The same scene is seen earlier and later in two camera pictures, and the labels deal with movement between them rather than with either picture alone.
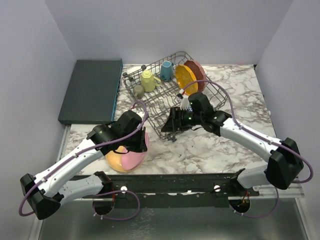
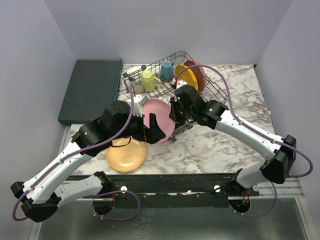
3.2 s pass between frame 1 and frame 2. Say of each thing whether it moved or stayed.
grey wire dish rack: stayed
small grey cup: stayed
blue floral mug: stayed
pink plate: moved
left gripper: moved
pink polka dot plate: stayed
